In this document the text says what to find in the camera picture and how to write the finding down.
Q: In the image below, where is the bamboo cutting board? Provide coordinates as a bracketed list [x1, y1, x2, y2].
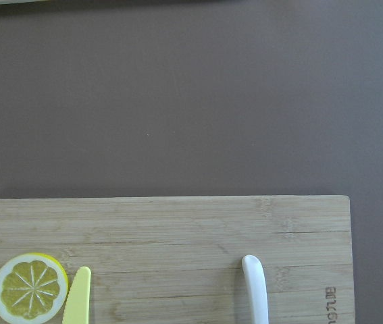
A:
[0, 196, 355, 323]

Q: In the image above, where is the lemon slice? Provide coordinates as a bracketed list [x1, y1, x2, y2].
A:
[0, 252, 69, 323]

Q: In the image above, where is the white spoon handle on board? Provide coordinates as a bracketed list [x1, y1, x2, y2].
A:
[242, 254, 270, 324]

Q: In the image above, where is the yellow plastic knife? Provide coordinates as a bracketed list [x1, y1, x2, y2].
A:
[62, 266, 91, 324]

